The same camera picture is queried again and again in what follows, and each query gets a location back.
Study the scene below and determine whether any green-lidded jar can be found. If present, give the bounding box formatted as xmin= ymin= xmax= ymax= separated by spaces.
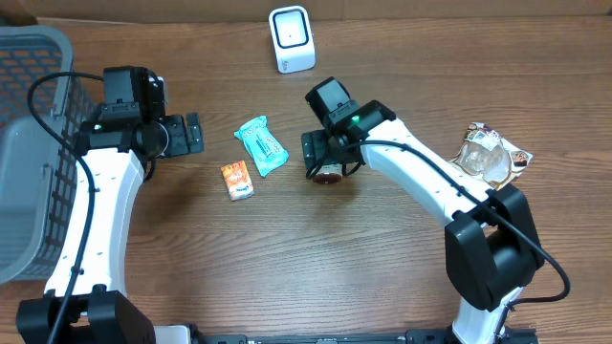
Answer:
xmin=313 ymin=163 xmax=342 ymax=184

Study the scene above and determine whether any teal long snack packet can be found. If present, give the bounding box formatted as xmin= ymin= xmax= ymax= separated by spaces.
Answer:
xmin=234 ymin=116 xmax=289 ymax=178

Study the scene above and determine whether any orange small packet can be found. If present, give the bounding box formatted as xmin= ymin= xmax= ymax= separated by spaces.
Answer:
xmin=221 ymin=161 xmax=254 ymax=201

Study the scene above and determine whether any beige brown snack pouch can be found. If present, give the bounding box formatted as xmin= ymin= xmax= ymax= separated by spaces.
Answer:
xmin=448 ymin=122 xmax=533 ymax=190

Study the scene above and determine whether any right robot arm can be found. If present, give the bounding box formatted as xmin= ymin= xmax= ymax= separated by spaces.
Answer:
xmin=301 ymin=77 xmax=545 ymax=343

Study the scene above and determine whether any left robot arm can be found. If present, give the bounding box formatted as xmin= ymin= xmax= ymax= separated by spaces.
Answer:
xmin=16 ymin=66 xmax=204 ymax=343

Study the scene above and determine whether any white barcode scanner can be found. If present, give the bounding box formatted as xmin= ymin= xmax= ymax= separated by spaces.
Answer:
xmin=269 ymin=5 xmax=316 ymax=74

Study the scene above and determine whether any grey plastic shopping basket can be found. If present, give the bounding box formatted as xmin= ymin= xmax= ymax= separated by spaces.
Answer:
xmin=1 ymin=26 xmax=95 ymax=283

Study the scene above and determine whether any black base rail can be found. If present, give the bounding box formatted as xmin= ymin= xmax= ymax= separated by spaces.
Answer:
xmin=200 ymin=327 xmax=539 ymax=344

